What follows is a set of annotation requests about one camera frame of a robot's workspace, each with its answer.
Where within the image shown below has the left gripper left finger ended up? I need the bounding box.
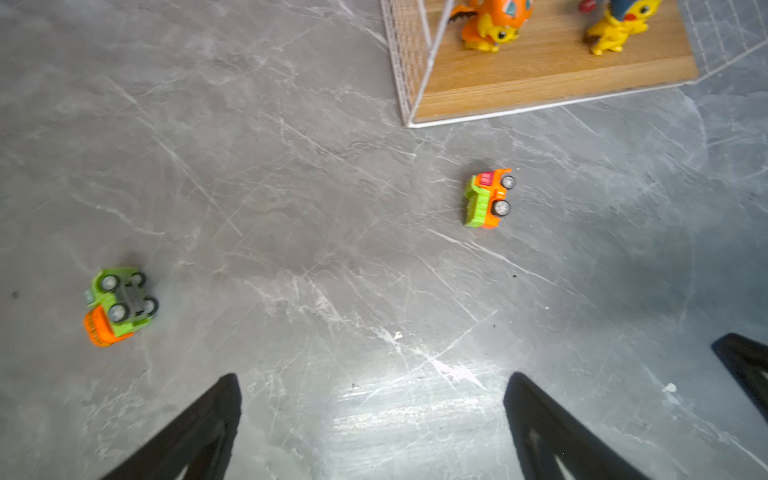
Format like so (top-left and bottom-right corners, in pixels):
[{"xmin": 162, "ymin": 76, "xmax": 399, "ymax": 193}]
[{"xmin": 105, "ymin": 373, "xmax": 242, "ymax": 479}]

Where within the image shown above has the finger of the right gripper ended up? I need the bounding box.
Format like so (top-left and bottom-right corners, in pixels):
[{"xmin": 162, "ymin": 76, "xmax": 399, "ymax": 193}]
[{"xmin": 711, "ymin": 333, "xmax": 768, "ymax": 419}]

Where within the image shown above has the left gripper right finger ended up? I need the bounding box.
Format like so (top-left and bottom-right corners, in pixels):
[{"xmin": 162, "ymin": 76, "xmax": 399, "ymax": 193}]
[{"xmin": 504, "ymin": 372, "xmax": 646, "ymax": 479}]

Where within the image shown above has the grey hooded pikachu figure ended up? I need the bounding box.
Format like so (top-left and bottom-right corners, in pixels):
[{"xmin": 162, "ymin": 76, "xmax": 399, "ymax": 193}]
[{"xmin": 585, "ymin": 0, "xmax": 662, "ymax": 56}]

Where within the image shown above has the orange pikachu figure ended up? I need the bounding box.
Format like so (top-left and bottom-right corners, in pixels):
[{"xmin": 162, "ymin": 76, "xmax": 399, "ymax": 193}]
[{"xmin": 448, "ymin": 0, "xmax": 533, "ymax": 53}]

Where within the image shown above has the white wire wooden shelf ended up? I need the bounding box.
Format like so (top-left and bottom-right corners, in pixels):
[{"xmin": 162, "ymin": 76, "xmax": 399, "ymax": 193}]
[{"xmin": 381, "ymin": 1, "xmax": 767, "ymax": 128}]

